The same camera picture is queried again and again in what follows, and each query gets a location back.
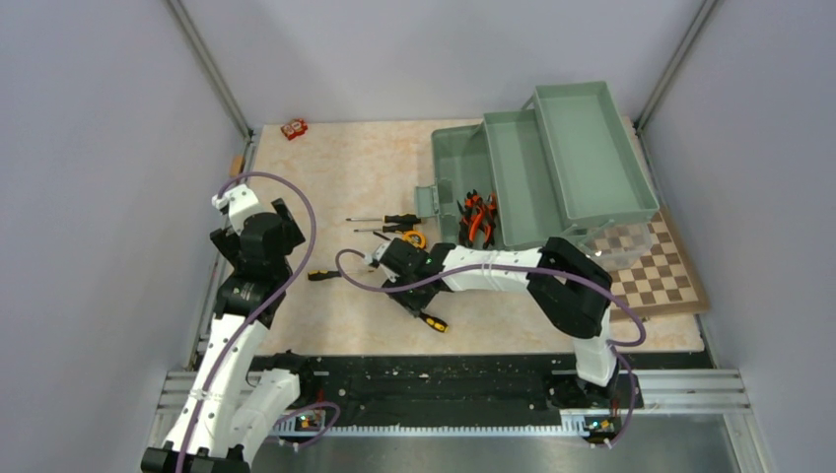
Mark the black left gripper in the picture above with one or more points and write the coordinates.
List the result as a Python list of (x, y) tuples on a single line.
[(229, 241)]

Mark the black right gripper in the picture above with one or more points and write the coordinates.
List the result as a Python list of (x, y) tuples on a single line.
[(414, 304)]

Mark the black yellow screwdriver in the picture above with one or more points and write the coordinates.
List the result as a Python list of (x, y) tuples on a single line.
[(388, 229), (398, 219), (434, 322)]

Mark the translucent green plastic toolbox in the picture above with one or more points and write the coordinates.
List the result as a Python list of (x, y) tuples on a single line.
[(563, 165)]

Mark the orange black cutting pliers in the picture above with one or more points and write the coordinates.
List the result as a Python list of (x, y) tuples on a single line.
[(486, 216)]

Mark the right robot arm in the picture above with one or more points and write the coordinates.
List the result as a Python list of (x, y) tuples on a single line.
[(563, 282)]

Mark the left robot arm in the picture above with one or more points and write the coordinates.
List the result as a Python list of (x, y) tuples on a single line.
[(219, 429)]

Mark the orange tape measure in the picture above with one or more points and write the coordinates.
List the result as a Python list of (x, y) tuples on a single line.
[(415, 238)]

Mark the red owl toy block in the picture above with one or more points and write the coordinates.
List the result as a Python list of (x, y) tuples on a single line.
[(295, 128)]

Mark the wooden chessboard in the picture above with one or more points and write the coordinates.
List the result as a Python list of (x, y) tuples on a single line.
[(650, 267)]

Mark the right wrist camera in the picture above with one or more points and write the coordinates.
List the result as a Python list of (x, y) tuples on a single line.
[(373, 258)]

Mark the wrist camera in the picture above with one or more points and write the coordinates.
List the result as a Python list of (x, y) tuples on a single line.
[(373, 258), (238, 202)]

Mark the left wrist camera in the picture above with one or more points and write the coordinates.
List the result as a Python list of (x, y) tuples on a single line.
[(238, 202)]

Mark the wooden block left rail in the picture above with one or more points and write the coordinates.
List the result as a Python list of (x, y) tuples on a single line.
[(237, 166)]

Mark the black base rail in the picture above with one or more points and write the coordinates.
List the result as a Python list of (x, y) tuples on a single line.
[(451, 391)]

